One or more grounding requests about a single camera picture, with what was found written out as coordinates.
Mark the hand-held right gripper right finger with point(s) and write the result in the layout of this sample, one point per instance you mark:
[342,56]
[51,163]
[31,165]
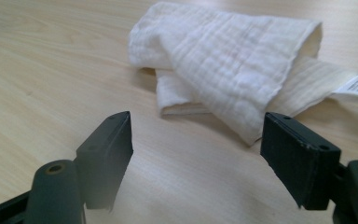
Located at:
[298,161]

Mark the white cloth with label tag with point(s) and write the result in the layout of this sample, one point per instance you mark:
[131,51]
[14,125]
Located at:
[227,68]

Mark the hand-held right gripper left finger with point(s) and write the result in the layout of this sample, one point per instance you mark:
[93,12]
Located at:
[104,161]

